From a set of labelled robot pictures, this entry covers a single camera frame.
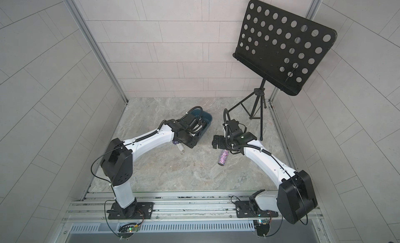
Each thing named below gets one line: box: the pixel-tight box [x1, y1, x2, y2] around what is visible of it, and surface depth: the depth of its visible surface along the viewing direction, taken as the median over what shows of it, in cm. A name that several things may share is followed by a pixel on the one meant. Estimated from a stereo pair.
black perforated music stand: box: [227, 0, 337, 141], surface depth 63 cm
